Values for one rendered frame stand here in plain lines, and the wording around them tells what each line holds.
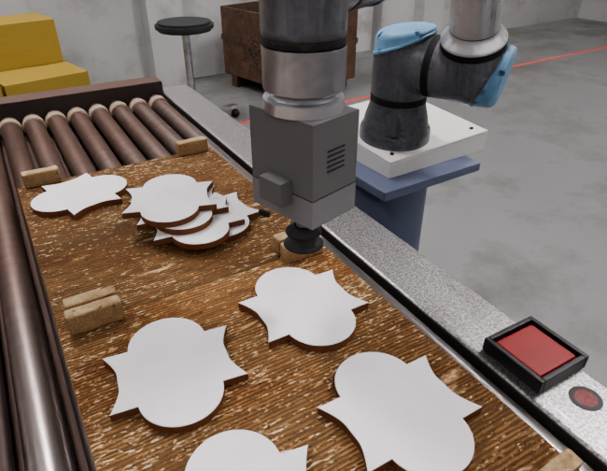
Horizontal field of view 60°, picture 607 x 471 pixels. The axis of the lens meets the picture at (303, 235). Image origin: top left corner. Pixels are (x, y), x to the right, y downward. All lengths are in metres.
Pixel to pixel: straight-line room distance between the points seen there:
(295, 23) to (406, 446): 0.36
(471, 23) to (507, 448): 0.68
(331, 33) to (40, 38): 3.80
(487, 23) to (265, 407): 0.72
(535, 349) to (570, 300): 1.75
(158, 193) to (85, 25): 4.09
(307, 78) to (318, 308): 0.27
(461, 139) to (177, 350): 0.82
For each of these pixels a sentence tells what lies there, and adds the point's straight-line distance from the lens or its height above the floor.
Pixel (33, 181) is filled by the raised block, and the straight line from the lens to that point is 0.99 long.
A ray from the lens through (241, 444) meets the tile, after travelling 0.48.
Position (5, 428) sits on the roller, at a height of 0.91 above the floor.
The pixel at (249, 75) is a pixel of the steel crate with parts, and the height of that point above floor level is 0.15.
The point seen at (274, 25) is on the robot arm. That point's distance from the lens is 0.46.
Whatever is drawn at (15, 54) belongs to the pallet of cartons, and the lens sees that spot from 4.17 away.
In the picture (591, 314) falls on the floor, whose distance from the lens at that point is 2.34.
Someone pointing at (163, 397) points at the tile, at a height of 0.95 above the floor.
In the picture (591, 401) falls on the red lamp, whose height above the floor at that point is 0.92.
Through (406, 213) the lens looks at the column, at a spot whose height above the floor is 0.76.
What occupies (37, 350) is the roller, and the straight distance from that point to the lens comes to 0.67.
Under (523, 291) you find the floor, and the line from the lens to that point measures 2.35.
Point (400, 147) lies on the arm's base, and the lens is 1.11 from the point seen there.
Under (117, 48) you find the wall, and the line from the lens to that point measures 4.93.
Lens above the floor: 1.33
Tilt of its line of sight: 32 degrees down
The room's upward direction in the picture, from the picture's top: straight up
